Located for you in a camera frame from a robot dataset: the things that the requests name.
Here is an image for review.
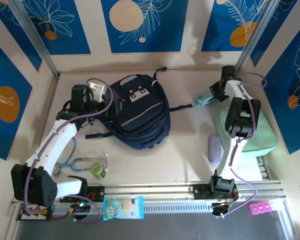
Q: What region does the pink clear pill organizer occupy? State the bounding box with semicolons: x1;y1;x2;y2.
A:
249;200;285;216

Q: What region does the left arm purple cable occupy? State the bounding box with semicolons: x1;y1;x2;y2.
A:
23;77;116;225

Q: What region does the aluminium frame post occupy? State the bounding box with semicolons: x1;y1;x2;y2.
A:
8;0;60;77
233;0;284;74

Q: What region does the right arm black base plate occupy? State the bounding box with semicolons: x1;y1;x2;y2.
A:
189;183;240;201

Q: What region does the aluminium mounting rail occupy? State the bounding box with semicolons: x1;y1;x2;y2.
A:
11;184;287;208

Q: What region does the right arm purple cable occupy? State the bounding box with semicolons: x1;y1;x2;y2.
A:
212;72;268;220

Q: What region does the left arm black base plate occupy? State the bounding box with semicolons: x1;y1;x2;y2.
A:
59;186;106;203

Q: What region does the blue snack packet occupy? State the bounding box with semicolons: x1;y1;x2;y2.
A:
102;195;145;221

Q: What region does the grey slotted cable duct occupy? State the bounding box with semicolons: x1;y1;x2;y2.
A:
52;201;215;216

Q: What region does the green tape roll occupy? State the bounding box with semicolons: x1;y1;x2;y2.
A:
89;161;107;179

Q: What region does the lilac glasses case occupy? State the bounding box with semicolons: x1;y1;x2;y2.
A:
207;134;222;165

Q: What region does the blue stethoscope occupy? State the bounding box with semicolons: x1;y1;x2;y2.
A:
53;137;109;176

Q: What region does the blue floral wall poster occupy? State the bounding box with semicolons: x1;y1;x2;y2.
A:
201;0;275;53
100;0;189;54
261;17;300;155
0;36;33;161
23;0;92;55
250;0;300;68
0;0;43;73

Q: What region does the black power distribution board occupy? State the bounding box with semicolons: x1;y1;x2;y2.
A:
15;203;55;222

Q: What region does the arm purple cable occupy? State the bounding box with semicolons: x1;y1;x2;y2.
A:
212;72;268;220
23;77;116;225

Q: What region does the light blue pencil pouch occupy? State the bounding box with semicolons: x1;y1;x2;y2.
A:
194;89;217;108

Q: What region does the mint green zip case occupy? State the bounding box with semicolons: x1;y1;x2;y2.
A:
214;107;278;157

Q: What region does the yellow power connector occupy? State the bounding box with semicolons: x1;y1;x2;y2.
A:
69;199;91;213

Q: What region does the navy blue backpack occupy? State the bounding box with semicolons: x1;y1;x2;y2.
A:
85;66;194;151

